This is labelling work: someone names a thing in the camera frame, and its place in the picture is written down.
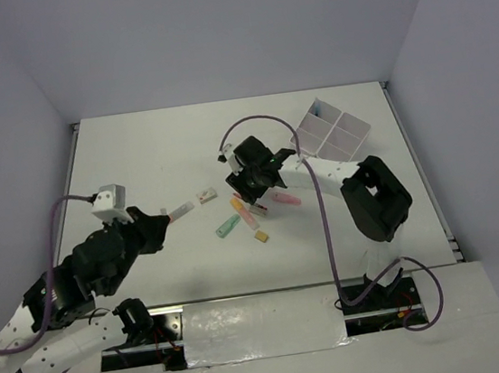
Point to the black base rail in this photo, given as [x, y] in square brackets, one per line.
[165, 348]

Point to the yellow eraser block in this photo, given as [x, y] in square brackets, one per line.
[261, 236]

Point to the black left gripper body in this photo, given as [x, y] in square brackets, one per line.
[132, 254]

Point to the silver foil covered panel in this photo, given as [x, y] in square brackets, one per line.
[262, 326]

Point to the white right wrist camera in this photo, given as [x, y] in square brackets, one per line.
[226, 155]

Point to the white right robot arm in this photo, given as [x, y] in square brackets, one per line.
[376, 199]

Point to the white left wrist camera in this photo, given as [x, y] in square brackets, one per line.
[109, 205]

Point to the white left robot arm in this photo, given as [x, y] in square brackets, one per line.
[37, 340]

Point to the blue gel pen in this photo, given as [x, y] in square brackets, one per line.
[317, 109]

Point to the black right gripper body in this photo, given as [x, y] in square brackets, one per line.
[251, 174]

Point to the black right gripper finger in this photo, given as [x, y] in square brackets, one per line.
[259, 193]
[239, 185]

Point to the white storage container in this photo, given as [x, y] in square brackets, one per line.
[312, 131]
[345, 139]

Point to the pink correction tape dispenser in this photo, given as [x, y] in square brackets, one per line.
[285, 198]

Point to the white eraser in sleeve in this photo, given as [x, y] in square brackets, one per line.
[258, 210]

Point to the white right storage container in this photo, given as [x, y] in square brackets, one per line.
[345, 139]

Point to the yellow pink highlighter marker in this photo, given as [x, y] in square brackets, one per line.
[244, 213]

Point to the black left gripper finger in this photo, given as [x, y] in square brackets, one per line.
[137, 215]
[152, 230]

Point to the white staples box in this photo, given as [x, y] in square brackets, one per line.
[206, 195]

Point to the white left storage container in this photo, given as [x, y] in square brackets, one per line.
[312, 131]

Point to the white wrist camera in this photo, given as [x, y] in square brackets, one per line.
[226, 155]
[109, 205]

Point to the orange grey highlighter marker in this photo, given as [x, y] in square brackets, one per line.
[180, 211]

